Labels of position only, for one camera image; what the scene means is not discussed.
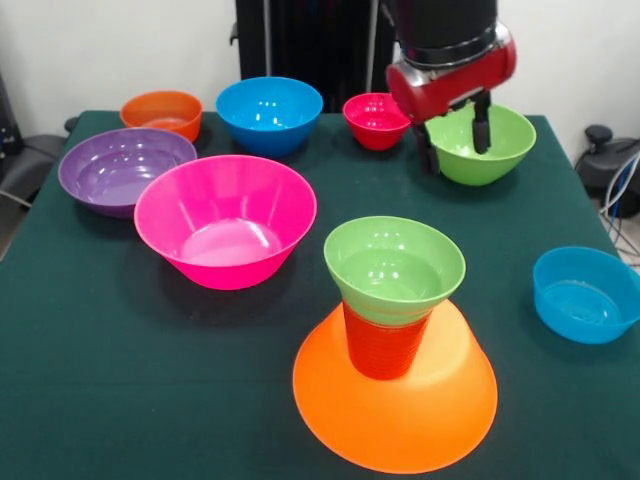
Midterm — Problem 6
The blue cup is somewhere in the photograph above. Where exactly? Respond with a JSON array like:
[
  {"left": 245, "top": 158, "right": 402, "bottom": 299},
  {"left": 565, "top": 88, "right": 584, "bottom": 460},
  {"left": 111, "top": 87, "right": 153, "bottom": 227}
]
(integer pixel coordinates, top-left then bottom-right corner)
[{"left": 532, "top": 246, "right": 640, "bottom": 346}]

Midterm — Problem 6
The large orange bowl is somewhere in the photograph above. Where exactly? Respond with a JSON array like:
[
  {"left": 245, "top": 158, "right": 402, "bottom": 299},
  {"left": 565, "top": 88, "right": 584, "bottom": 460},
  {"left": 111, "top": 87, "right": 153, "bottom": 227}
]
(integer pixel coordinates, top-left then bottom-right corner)
[{"left": 292, "top": 297, "right": 499, "bottom": 475}]

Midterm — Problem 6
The small crimson bowl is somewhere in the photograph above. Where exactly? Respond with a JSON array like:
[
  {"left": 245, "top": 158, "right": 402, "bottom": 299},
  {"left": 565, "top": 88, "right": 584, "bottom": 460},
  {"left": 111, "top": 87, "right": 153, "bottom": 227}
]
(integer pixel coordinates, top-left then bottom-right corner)
[{"left": 342, "top": 92, "right": 414, "bottom": 152}]

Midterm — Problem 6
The orange cup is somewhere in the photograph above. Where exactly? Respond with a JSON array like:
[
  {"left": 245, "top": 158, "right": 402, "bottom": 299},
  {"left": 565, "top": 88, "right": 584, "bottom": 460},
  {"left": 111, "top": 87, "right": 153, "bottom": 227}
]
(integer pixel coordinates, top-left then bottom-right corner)
[
  {"left": 119, "top": 90, "right": 204, "bottom": 144},
  {"left": 342, "top": 299, "right": 429, "bottom": 381}
]

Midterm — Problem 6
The tangle of cables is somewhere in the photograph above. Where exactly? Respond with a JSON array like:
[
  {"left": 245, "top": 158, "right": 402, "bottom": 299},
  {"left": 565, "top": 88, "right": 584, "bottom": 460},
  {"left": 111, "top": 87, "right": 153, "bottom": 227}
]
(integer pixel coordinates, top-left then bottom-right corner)
[{"left": 599, "top": 152, "right": 640, "bottom": 256}]

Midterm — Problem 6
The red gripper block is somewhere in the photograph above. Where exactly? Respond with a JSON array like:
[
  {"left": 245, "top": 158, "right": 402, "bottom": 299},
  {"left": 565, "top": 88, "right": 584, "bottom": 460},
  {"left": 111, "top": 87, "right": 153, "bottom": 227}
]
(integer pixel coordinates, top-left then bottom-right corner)
[{"left": 385, "top": 33, "right": 519, "bottom": 175}]

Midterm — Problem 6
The large green bowl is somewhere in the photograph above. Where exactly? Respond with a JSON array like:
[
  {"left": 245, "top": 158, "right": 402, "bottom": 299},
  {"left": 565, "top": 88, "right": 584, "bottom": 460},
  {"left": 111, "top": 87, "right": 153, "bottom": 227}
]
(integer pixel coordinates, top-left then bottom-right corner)
[{"left": 424, "top": 102, "right": 537, "bottom": 187}]

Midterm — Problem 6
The purple bowl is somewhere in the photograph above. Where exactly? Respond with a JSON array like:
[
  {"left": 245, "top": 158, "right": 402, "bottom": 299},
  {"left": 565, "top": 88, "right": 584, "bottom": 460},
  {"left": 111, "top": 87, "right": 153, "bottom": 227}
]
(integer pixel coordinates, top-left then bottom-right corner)
[{"left": 57, "top": 127, "right": 198, "bottom": 220}]

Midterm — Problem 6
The dark green tablecloth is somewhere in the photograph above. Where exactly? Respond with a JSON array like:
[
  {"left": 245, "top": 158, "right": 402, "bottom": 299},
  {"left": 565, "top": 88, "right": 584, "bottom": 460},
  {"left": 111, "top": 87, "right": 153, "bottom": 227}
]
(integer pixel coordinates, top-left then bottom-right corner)
[{"left": 0, "top": 109, "right": 640, "bottom": 480}]

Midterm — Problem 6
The small green bowl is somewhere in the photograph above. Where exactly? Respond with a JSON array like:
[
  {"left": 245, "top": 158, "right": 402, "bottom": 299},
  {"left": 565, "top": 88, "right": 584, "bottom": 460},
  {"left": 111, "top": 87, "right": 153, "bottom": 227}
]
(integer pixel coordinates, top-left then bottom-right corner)
[{"left": 323, "top": 215, "right": 467, "bottom": 327}]

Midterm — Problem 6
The blue bowl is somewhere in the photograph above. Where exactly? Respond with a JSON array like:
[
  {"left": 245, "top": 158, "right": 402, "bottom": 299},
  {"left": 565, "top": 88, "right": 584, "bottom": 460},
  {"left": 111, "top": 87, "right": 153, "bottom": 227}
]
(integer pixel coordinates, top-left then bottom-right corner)
[{"left": 215, "top": 76, "right": 325, "bottom": 158}]

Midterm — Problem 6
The large pink bowl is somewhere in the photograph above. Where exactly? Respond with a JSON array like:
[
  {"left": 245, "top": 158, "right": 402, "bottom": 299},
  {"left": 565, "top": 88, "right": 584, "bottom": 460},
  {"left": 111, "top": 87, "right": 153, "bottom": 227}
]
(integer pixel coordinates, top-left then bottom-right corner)
[{"left": 133, "top": 154, "right": 318, "bottom": 291}]

